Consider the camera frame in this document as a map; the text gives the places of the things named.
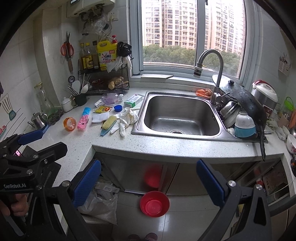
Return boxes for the orange plastic jar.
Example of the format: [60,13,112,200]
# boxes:
[63,117,77,132]

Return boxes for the white tissue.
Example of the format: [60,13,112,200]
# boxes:
[92,112,109,123]

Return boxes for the clear pink labelled bottle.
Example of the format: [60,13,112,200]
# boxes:
[102,93,124,103]

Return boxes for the person's left hand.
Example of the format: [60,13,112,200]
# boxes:
[1,194,29,217]

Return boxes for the steel kettle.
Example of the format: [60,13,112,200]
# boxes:
[28,113,48,130]

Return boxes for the white plastic bag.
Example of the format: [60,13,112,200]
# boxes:
[78,177,120,225]

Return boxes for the glass pitcher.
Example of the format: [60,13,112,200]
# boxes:
[34,82,55,116]

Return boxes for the steel cabinet door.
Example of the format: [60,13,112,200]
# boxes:
[94,152,178,194]

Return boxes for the pink snack package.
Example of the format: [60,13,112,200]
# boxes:
[77,108,91,131]

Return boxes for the red plastic basin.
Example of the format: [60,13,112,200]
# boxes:
[140,191,170,218]

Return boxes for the dark utensil holder cup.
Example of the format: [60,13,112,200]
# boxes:
[73,93,87,106]

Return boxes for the left purple slipper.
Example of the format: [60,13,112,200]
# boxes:
[126,234,140,241]

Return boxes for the purple slipper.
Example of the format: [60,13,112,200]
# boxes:
[126,234,140,241]
[144,232,158,241]

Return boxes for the white blue bowl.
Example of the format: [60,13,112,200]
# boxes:
[234,110,257,138]

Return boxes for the yellow sponge brush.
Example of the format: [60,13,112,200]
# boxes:
[100,115,117,137]

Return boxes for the right purple slipper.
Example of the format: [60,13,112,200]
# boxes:
[144,232,158,241]

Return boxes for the yellow snack wrapper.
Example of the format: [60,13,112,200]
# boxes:
[93,105,111,113]

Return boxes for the steel pot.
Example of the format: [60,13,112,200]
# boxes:
[220,101,241,128]

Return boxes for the stainless steel sink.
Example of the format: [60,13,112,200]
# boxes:
[132,91,259,143]

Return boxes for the white rubber glove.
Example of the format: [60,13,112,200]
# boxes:
[110,108,139,138]

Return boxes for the blue bottle cap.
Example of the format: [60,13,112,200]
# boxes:
[113,104,123,113]

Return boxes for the curved steel faucet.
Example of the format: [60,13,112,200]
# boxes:
[193,49,224,105]

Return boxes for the orange dish cloth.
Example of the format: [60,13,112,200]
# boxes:
[196,88,212,99]

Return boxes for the green white medicine box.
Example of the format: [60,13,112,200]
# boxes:
[124,94,144,108]

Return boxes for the black wok pan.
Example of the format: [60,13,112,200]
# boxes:
[220,80,267,161]

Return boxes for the dark oil bottle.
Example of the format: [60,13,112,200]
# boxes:
[85,43,94,69]

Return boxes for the ginger root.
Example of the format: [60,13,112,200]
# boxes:
[108,76,123,90]

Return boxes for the white red rice cooker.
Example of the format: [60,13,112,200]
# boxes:
[251,80,278,118]

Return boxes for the yellow detergent jug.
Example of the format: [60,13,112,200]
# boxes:
[97,40,117,71]

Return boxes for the black plastic bag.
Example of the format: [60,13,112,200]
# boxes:
[116,41,132,57]

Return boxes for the white water heater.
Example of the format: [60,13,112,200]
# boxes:
[67,0,115,18]

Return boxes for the red handled scissors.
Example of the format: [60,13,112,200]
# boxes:
[60,32,74,72]

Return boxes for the black wire rack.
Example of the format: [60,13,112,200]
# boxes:
[78,61,130,96]

